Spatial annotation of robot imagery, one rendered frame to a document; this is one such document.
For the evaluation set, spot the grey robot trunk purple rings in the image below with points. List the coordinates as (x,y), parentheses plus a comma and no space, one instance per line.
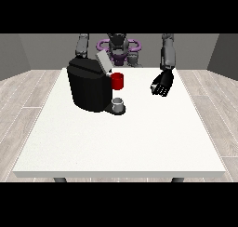
(118,49)

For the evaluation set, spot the dark table leg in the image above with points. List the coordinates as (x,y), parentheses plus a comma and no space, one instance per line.
(178,180)
(60,180)

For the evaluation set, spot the small grey cup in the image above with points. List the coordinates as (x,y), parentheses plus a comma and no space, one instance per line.
(117,105)

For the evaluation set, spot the red pod holder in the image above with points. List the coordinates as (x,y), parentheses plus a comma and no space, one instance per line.
(117,81)

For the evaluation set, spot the pale grey machine lid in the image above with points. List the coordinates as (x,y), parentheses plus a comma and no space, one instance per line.
(103,60)

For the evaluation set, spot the black coffee machine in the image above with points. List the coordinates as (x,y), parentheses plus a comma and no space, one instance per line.
(88,88)

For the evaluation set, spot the small grey coffee pod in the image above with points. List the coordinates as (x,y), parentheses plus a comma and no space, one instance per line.
(153,87)

